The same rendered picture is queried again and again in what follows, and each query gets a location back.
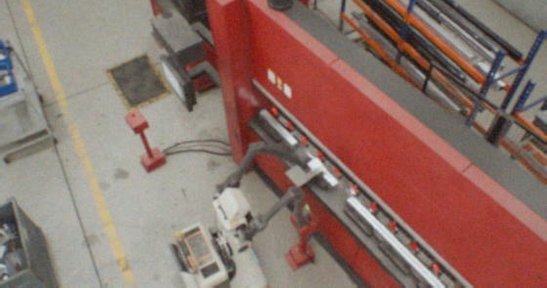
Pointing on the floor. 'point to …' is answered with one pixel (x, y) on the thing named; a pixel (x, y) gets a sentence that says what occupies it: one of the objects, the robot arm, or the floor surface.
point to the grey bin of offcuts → (22, 251)
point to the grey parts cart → (21, 110)
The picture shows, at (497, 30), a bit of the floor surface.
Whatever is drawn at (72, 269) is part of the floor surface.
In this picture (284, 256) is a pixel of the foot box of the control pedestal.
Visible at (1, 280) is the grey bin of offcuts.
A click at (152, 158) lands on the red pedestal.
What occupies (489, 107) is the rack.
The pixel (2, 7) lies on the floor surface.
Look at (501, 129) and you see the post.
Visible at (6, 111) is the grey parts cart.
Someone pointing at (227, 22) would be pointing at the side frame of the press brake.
